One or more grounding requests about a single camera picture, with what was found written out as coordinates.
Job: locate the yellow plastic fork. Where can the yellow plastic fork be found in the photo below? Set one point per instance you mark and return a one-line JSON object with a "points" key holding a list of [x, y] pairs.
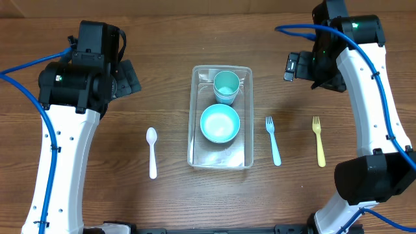
{"points": [[317, 131]]}

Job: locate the teal top cup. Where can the teal top cup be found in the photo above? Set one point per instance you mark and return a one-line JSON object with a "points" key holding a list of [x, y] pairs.
{"points": [[226, 83]]}

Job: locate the white plastic spoon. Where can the white plastic spoon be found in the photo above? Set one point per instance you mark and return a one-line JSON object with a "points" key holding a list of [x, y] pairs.
{"points": [[151, 137]]}

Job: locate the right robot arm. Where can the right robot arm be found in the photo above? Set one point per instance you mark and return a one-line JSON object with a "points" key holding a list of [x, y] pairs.
{"points": [[349, 56]]}

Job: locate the clear plastic container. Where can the clear plastic container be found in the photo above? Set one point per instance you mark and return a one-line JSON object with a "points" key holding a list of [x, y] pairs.
{"points": [[237, 154]]}

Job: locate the light blue lower cup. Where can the light blue lower cup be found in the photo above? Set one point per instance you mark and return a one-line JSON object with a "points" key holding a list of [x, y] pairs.
{"points": [[225, 100]]}

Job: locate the light blue plastic fork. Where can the light blue plastic fork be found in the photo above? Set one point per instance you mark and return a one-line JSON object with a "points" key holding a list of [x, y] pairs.
{"points": [[269, 124]]}

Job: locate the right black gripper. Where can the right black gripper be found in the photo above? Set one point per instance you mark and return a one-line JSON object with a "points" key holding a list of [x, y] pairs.
{"points": [[302, 70]]}

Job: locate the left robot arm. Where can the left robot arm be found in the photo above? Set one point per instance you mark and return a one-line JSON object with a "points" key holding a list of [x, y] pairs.
{"points": [[75, 93]]}

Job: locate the light blue bowl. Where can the light blue bowl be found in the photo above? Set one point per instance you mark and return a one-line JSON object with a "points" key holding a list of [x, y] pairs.
{"points": [[220, 123]]}

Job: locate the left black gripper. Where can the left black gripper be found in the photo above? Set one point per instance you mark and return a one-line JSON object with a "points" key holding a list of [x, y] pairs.
{"points": [[125, 77]]}

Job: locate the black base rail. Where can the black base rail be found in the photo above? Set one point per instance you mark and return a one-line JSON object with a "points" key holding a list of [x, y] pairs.
{"points": [[227, 230]]}

